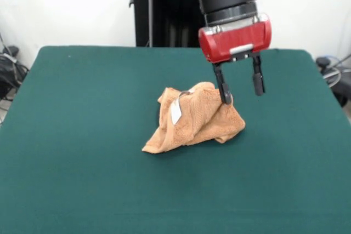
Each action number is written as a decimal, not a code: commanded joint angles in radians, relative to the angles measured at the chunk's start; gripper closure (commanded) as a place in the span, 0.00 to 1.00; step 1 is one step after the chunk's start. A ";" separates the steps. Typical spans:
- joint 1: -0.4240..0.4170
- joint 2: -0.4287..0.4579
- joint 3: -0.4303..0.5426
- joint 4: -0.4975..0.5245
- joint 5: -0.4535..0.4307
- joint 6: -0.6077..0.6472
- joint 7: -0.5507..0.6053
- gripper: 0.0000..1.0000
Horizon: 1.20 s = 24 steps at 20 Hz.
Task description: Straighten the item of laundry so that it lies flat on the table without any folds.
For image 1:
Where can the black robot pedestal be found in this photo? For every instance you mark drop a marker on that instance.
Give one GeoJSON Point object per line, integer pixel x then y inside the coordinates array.
{"type": "Point", "coordinates": [164, 12]}

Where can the peach terry towel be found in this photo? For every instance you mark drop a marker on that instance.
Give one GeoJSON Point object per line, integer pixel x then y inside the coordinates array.
{"type": "Point", "coordinates": [203, 130]}

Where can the dark green table cloth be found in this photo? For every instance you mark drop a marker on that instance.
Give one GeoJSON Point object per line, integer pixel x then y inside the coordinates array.
{"type": "Point", "coordinates": [82, 135]}

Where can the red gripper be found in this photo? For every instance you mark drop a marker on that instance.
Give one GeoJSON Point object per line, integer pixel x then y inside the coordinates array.
{"type": "Point", "coordinates": [235, 42]}

